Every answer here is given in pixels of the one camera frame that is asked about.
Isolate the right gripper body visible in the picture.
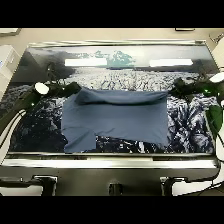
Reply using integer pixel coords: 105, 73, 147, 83
169, 78, 196, 100

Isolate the green garment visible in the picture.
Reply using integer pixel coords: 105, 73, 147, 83
205, 104, 224, 135

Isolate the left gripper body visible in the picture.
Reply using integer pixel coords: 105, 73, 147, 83
57, 81, 83, 99

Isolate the silver frame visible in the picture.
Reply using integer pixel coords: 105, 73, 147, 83
0, 151, 224, 197

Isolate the blue garment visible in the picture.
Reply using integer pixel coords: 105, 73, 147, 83
60, 87, 170, 154

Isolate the white box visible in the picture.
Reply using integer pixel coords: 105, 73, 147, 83
0, 44, 22, 101

